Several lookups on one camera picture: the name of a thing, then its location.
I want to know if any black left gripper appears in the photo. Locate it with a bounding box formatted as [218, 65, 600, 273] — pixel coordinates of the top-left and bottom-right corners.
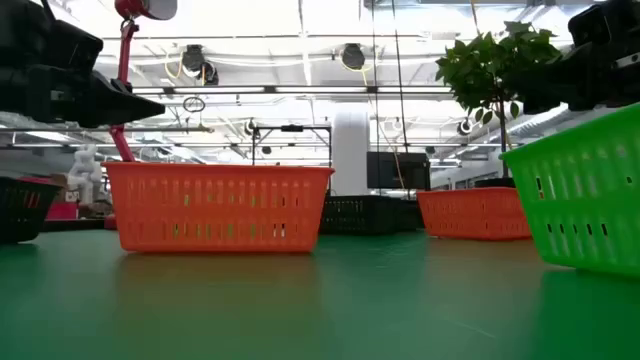
[0, 63, 166, 129]

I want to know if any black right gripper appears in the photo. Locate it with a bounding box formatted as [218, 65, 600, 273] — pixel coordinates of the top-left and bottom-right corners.
[522, 47, 640, 115]

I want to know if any orange plastic basket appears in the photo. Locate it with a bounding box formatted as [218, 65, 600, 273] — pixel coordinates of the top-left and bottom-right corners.
[102, 161, 335, 254]
[416, 186, 532, 242]

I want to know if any red desk lamp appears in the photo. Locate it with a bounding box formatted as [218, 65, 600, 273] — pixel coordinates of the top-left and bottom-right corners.
[103, 0, 179, 231]

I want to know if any white robot figure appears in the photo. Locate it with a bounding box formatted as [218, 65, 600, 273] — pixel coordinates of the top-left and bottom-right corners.
[67, 143, 105, 205]

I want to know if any potted green plant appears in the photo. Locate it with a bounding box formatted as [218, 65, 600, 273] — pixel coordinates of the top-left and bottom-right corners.
[434, 20, 564, 190]

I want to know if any red storage bin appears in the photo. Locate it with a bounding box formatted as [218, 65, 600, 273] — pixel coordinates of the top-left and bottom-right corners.
[45, 201, 80, 221]

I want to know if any black monitor screen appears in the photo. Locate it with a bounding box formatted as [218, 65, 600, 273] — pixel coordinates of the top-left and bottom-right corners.
[366, 151, 432, 191]

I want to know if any white round column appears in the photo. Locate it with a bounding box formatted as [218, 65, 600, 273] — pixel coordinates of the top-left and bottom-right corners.
[332, 110, 371, 197]

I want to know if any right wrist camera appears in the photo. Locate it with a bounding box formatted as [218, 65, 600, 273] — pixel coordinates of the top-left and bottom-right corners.
[567, 0, 640, 50]

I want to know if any black ceiling cable reel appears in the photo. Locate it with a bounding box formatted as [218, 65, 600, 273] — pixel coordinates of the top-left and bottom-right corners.
[341, 42, 367, 71]
[180, 43, 220, 86]

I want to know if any black gantry frame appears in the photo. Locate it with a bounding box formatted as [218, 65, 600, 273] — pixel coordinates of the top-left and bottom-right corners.
[251, 123, 333, 167]

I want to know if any hanging black cable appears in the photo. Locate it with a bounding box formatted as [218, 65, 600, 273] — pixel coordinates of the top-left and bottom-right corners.
[370, 0, 381, 196]
[390, 0, 410, 154]

